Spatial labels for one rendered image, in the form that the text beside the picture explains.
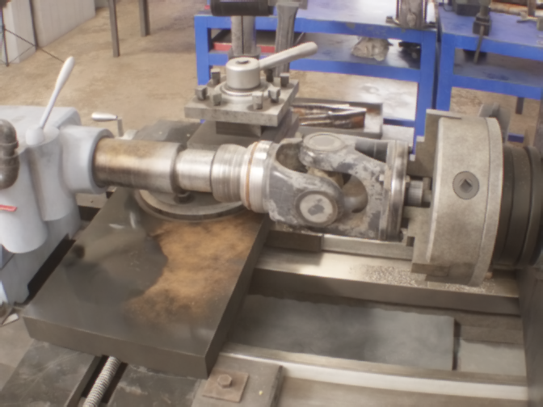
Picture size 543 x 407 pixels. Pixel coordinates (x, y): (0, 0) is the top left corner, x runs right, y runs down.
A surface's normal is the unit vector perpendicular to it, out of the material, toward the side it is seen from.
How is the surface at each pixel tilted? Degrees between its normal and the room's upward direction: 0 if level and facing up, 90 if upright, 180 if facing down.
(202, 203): 0
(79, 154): 50
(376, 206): 90
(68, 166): 73
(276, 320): 10
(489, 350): 0
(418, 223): 20
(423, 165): 80
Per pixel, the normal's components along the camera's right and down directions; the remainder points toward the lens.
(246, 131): -0.26, 0.54
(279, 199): -0.54, 0.47
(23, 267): 0.97, 0.11
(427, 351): 0.09, -0.85
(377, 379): -0.18, -0.15
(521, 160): -0.05, -0.73
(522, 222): -0.22, 0.28
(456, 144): -0.11, -0.54
